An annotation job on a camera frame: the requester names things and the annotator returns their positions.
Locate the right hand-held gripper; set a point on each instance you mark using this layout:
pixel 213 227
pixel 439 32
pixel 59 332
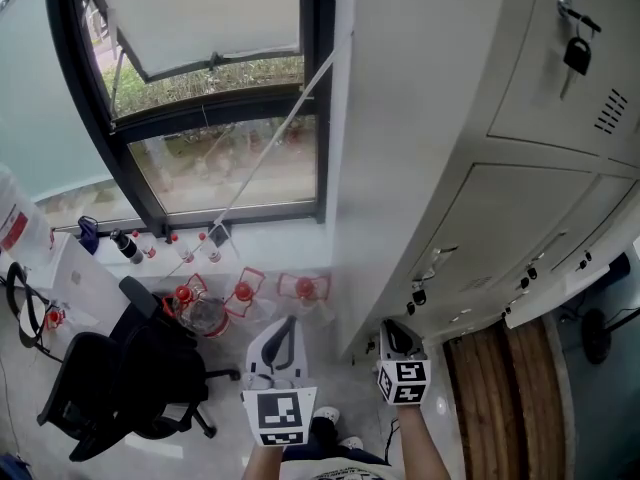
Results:
pixel 405 380

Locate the black flask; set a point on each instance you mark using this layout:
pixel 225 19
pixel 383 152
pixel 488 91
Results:
pixel 127 248

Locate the person's left forearm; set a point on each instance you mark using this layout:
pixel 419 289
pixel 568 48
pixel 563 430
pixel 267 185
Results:
pixel 262 465

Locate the person's white shoe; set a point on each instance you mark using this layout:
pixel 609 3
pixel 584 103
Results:
pixel 327 414
pixel 352 443

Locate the blue bag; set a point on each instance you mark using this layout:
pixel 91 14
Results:
pixel 89 235

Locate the person's white shirt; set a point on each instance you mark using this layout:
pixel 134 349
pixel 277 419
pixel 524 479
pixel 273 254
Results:
pixel 345 470

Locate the small red-capped bottle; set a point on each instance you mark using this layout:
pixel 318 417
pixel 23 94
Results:
pixel 212 253
pixel 146 248
pixel 185 254

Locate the large water jug red label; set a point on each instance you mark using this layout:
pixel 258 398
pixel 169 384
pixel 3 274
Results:
pixel 207 318

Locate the person's right white shoe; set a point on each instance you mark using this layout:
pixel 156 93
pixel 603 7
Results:
pixel 352 443

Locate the person's right forearm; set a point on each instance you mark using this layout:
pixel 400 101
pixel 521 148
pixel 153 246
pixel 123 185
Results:
pixel 420 443

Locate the black standing fan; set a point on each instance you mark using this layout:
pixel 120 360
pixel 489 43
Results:
pixel 595 335

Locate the person's dark trousers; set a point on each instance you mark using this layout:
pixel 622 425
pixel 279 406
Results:
pixel 325 443

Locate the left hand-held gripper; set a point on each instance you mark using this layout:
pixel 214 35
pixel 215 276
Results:
pixel 280 410

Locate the person's left white shoe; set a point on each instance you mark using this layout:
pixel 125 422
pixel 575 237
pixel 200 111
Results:
pixel 327 414

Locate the large white container red label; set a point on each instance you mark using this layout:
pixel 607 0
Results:
pixel 25 218

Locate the white side table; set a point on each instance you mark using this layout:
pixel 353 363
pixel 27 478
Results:
pixel 85 278

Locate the brown wooden plank platform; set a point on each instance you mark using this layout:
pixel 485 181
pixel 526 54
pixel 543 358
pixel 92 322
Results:
pixel 500 408

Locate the short white foam board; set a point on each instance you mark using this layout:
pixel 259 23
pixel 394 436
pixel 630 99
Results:
pixel 550 300

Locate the black office chair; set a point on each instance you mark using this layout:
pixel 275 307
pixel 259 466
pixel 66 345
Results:
pixel 125 368

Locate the grey metal locker cabinet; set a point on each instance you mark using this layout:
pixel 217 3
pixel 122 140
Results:
pixel 425 118

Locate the black framed window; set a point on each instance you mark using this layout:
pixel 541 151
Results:
pixel 225 168

